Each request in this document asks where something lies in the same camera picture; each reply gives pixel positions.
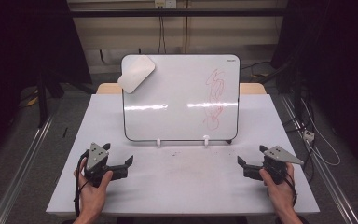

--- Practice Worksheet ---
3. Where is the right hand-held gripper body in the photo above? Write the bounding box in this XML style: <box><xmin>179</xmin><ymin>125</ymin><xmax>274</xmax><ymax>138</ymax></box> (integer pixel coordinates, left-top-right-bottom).
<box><xmin>261</xmin><ymin>145</ymin><xmax>305</xmax><ymax>185</ymax></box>

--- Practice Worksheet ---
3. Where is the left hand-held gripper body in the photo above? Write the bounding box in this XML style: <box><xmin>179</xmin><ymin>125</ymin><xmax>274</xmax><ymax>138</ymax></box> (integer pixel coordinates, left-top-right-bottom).
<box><xmin>79</xmin><ymin>142</ymin><xmax>117</xmax><ymax>189</ymax></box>

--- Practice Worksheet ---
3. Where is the white rounded whiteboard eraser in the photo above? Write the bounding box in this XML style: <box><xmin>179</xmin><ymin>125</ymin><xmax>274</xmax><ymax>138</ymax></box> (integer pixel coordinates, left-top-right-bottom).
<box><xmin>117</xmin><ymin>55</ymin><xmax>157</xmax><ymax>94</ymax></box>

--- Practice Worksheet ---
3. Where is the white whiteboard with black rim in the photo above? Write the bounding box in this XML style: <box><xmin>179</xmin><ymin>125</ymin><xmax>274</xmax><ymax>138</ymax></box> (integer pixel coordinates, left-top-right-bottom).
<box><xmin>120</xmin><ymin>54</ymin><xmax>241</xmax><ymax>143</ymax></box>

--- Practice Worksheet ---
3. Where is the person's right hand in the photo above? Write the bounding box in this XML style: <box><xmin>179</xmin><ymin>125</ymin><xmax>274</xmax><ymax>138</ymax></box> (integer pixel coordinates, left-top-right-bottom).
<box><xmin>258</xmin><ymin>161</ymin><xmax>298</xmax><ymax>217</ymax></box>

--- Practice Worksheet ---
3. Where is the person's left hand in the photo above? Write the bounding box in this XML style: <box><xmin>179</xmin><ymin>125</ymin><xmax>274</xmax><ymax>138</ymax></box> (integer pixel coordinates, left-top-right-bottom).
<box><xmin>73</xmin><ymin>158</ymin><xmax>115</xmax><ymax>218</ymax></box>

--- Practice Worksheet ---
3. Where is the white power strip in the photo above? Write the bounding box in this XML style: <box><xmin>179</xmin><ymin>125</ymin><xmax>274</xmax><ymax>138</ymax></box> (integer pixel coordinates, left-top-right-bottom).
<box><xmin>302</xmin><ymin>129</ymin><xmax>316</xmax><ymax>142</ymax></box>

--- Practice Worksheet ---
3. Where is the wooden table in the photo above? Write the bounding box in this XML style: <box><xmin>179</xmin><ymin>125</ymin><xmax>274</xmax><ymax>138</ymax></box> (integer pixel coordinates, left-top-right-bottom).
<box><xmin>96</xmin><ymin>82</ymin><xmax>268</xmax><ymax>96</ymax></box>

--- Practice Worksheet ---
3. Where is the black metal stand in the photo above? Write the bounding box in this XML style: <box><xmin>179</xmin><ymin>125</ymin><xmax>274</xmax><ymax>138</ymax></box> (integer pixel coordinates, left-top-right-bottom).
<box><xmin>35</xmin><ymin>68</ymin><xmax>63</xmax><ymax>129</ymax></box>

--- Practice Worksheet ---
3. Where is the black curtain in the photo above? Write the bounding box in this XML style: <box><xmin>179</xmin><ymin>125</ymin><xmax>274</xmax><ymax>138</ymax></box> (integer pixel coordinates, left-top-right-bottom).
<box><xmin>270</xmin><ymin>0</ymin><xmax>358</xmax><ymax>178</ymax></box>
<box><xmin>0</xmin><ymin>0</ymin><xmax>93</xmax><ymax>166</ymax></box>

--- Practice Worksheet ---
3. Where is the black horizontal bar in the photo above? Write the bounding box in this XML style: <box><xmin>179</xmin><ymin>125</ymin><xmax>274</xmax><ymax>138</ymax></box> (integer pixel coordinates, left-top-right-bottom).
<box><xmin>69</xmin><ymin>7</ymin><xmax>286</xmax><ymax>19</ymax></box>

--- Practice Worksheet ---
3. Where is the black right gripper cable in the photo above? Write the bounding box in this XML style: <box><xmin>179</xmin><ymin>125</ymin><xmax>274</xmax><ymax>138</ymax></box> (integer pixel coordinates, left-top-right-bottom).
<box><xmin>283</xmin><ymin>169</ymin><xmax>298</xmax><ymax>207</ymax></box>

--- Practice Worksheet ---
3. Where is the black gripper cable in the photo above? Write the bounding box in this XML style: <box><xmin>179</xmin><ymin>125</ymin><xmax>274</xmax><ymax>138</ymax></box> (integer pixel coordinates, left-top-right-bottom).
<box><xmin>73</xmin><ymin>150</ymin><xmax>90</xmax><ymax>217</ymax></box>
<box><xmin>283</xmin><ymin>169</ymin><xmax>298</xmax><ymax>207</ymax></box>

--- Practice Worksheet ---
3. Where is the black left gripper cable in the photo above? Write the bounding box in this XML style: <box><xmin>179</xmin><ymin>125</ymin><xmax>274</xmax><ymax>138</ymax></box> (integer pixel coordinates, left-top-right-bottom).
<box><xmin>73</xmin><ymin>150</ymin><xmax>90</xmax><ymax>217</ymax></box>

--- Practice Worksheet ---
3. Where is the white cable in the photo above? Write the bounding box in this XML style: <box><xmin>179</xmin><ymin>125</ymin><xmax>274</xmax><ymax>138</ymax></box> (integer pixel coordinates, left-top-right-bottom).
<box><xmin>300</xmin><ymin>97</ymin><xmax>342</xmax><ymax>167</ymax></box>

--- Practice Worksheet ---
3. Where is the metal floor rail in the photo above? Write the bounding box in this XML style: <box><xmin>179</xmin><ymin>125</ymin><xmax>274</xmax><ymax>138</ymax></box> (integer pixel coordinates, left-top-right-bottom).
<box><xmin>0</xmin><ymin>114</ymin><xmax>56</xmax><ymax>224</ymax></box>
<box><xmin>280</xmin><ymin>94</ymin><xmax>358</xmax><ymax>224</ymax></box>

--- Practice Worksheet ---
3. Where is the black hanging cable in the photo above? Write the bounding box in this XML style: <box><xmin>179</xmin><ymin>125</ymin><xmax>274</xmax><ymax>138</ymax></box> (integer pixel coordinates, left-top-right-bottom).
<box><xmin>158</xmin><ymin>7</ymin><xmax>167</xmax><ymax>55</ymax></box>

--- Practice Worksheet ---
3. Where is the white wall socket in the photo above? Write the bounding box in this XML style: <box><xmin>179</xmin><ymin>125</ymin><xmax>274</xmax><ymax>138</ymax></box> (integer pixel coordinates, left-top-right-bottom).
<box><xmin>154</xmin><ymin>0</ymin><xmax>178</xmax><ymax>9</ymax></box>

